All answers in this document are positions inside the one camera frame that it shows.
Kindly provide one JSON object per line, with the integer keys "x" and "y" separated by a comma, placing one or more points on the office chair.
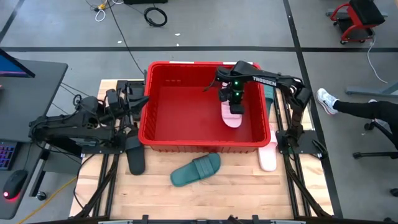
{"x": 382, "y": 130}

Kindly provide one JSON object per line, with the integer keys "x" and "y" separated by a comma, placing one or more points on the person's white shoe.
{"x": 326, "y": 100}

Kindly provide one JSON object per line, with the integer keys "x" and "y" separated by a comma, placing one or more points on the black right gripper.
{"x": 237, "y": 96}

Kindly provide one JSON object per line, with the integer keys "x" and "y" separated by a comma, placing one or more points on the pink slide sandal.
{"x": 268, "y": 158}
{"x": 231, "y": 121}

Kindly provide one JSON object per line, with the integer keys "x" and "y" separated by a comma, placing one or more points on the backlit keyboard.
{"x": 7, "y": 155}

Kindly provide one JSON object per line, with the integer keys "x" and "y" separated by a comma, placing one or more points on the black metal table frame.
{"x": 199, "y": 222}

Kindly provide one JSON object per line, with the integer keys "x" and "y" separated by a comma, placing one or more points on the green slide sandal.
{"x": 269, "y": 93}
{"x": 192, "y": 171}

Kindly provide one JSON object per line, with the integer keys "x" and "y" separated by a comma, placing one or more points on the black computer mouse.
{"x": 14, "y": 183}

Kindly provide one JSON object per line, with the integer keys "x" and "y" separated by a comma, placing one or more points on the black desk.
{"x": 31, "y": 102}

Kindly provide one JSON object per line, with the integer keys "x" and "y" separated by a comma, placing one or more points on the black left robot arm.
{"x": 71, "y": 123}

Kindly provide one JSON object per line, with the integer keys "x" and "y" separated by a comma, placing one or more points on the red rolling stool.
{"x": 360, "y": 18}

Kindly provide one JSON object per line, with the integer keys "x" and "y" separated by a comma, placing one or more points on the grey desk leg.
{"x": 370, "y": 91}

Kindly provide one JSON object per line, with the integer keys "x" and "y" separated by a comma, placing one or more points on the computer monitor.
{"x": 12, "y": 67}

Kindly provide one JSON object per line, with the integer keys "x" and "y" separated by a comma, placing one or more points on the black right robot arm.
{"x": 264, "y": 80}

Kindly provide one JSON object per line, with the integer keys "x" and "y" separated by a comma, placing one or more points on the red plastic bin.
{"x": 186, "y": 118}

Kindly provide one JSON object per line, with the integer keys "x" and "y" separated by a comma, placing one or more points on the black slide sandal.
{"x": 135, "y": 158}
{"x": 136, "y": 86}

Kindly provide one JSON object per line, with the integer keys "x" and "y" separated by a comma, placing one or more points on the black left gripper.
{"x": 115, "y": 102}

